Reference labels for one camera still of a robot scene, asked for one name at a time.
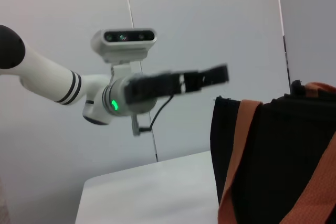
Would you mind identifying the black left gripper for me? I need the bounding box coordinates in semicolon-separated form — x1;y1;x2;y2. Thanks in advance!
124;63;230;107

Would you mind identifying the black bag with brown handles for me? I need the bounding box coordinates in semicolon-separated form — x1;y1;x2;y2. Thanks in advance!
209;79;336;224

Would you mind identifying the left gripper cable with plug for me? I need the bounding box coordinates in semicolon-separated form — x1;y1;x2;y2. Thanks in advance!
130;93;175;137

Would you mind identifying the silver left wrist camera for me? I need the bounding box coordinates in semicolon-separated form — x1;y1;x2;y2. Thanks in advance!
90;27;159;78

